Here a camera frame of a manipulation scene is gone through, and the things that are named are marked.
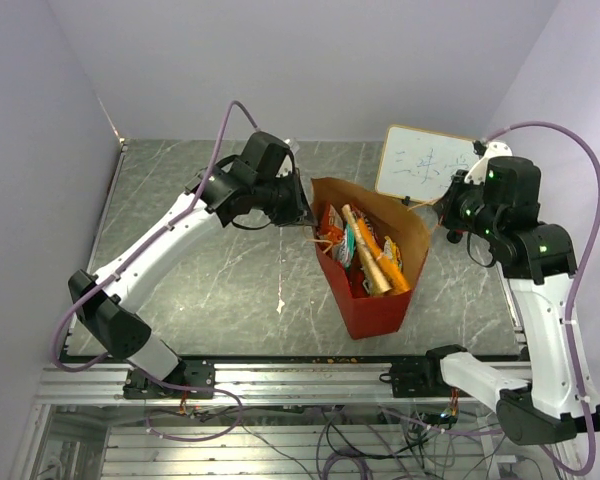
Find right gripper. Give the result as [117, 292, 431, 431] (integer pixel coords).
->
[433, 168, 502, 240]

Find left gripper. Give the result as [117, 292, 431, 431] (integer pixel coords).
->
[254, 167, 319, 227]

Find orange Fox's fruits bag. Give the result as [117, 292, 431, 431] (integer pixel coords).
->
[316, 203, 345, 254]

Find teal Fox's candy bag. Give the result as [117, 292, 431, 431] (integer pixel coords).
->
[334, 224, 356, 269]

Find orange chips bag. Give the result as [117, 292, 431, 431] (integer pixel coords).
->
[342, 204, 411, 295]

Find red paper bag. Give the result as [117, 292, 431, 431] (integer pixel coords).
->
[311, 177, 430, 340]

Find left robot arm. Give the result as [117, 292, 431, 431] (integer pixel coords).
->
[68, 131, 316, 397]

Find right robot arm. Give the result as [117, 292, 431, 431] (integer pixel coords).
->
[420, 141, 600, 446]

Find small whiteboard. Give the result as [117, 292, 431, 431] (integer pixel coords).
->
[374, 125, 478, 202]

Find yellow snack packet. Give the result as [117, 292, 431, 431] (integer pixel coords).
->
[383, 236, 403, 271]

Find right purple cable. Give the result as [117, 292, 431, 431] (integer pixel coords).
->
[482, 120, 600, 477]

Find purple cable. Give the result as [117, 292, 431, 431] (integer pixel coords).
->
[482, 120, 600, 477]
[48, 100, 261, 374]

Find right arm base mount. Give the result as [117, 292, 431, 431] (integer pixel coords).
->
[379, 360, 447, 398]

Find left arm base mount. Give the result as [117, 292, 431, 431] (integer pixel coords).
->
[123, 360, 215, 400]

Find aluminium frame rail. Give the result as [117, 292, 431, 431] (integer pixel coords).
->
[9, 357, 581, 480]

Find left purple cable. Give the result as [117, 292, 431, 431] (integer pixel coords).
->
[48, 100, 261, 374]

